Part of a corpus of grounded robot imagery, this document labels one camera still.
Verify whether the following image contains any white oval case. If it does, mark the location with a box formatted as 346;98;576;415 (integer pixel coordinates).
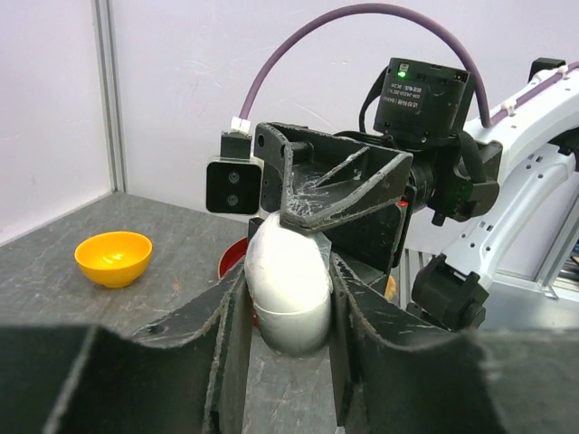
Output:
244;212;333;357

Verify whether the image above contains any orange plastic bowl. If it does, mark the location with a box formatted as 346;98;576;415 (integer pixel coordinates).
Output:
74;231;153;288

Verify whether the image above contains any woven bamboo tray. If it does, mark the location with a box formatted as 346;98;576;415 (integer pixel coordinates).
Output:
384;275;398;301

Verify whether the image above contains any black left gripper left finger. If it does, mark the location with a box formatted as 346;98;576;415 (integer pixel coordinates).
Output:
1;264;252;433

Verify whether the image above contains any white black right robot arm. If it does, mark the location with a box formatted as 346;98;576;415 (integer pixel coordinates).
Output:
255;59;578;331

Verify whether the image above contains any aluminium frame right post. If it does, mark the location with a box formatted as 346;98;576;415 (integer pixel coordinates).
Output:
91;0;128;193

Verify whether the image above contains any red round plate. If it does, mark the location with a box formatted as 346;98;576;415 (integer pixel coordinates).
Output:
217;238;248;278

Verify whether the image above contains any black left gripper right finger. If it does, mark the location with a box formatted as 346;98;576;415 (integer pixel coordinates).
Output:
329;255;578;433

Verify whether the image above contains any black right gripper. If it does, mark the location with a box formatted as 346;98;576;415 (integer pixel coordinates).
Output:
254;122;501;275

